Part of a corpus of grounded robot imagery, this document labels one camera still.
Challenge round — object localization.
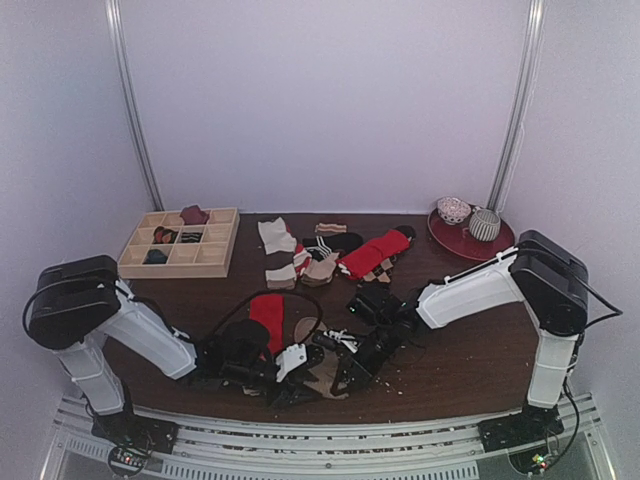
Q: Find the teal rolled sock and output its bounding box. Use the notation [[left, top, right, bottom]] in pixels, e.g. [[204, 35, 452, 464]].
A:
[[143, 249, 168, 265]]

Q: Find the red folded sock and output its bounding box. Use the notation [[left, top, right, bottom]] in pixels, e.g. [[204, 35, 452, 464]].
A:
[[337, 225, 417, 281]]

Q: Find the left black cable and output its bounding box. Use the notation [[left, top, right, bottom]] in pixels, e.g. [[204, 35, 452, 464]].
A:
[[204, 288, 324, 351]]

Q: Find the black striped rolled sock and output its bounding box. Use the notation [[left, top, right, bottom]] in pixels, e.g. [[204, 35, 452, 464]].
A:
[[179, 231, 203, 244]]

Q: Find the metal base rail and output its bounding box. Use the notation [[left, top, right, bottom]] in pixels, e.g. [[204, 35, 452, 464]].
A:
[[36, 394, 622, 479]]

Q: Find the red black rolled sock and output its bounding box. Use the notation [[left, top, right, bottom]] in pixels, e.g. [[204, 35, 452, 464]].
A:
[[152, 226, 178, 245]]

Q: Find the beige brown sock pile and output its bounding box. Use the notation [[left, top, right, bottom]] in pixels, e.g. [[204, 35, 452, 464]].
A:
[[265, 264, 297, 290]]

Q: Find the left aluminium frame post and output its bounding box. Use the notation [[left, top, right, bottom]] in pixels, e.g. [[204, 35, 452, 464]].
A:
[[105, 0, 164, 211]]

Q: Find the small striped folded sock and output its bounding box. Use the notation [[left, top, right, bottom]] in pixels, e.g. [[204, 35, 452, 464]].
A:
[[314, 223, 348, 234]]

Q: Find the tan sock pair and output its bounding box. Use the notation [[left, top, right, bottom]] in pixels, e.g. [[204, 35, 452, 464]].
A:
[[301, 252, 339, 288]]

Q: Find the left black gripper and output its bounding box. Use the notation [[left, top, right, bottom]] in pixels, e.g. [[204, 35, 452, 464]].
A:
[[224, 360, 322, 411]]

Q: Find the red white striped sock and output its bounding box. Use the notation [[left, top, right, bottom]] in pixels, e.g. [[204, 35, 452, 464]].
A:
[[293, 243, 312, 278]]

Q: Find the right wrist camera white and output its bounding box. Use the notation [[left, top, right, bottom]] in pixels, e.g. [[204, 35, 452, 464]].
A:
[[312, 329, 365, 353]]

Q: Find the striped ceramic cup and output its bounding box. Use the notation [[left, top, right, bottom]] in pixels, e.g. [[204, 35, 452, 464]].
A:
[[469, 207, 501, 242]]

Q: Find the aluminium frame post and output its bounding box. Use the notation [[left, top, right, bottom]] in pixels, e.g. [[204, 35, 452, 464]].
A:
[[486, 0, 546, 214], [105, 0, 164, 211]]

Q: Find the argyle brown sock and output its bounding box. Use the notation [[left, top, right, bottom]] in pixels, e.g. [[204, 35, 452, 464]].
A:
[[356, 255, 399, 292]]

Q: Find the wooden compartment tray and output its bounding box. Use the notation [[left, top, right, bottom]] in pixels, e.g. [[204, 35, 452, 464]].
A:
[[118, 208, 240, 280]]

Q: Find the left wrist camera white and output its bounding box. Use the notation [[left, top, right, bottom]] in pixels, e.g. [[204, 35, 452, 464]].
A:
[[275, 344, 325, 383]]

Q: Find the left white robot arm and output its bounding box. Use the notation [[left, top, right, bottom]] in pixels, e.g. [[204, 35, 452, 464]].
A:
[[22, 255, 323, 454]]

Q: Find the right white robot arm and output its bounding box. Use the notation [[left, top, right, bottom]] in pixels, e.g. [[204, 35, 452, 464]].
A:
[[331, 230, 588, 452]]

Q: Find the beige white folded sock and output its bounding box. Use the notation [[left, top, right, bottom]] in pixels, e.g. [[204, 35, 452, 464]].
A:
[[257, 217, 297, 255]]

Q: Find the white patterned bowl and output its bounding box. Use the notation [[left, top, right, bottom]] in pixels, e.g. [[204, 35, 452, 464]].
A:
[[436, 196, 472, 225]]

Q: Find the right aluminium frame post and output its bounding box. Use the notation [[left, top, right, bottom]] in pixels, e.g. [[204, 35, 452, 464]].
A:
[[486, 0, 546, 214]]

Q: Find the red and beige sock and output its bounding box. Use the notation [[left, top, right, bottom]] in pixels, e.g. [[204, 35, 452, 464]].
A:
[[244, 294, 285, 365]]

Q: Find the maroon rolled sock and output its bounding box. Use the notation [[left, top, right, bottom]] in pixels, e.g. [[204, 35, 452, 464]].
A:
[[180, 205, 210, 225]]

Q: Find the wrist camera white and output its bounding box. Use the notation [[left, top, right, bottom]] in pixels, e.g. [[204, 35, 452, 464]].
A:
[[312, 329, 365, 353], [275, 344, 325, 383]]

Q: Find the black white striped sock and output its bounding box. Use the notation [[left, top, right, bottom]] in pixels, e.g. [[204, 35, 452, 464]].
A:
[[302, 232, 364, 261]]

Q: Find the red round plate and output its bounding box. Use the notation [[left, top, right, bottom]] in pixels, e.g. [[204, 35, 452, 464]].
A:
[[427, 209, 516, 261]]

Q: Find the tan brown sock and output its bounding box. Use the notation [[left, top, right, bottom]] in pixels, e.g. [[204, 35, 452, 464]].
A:
[[293, 317, 349, 400]]

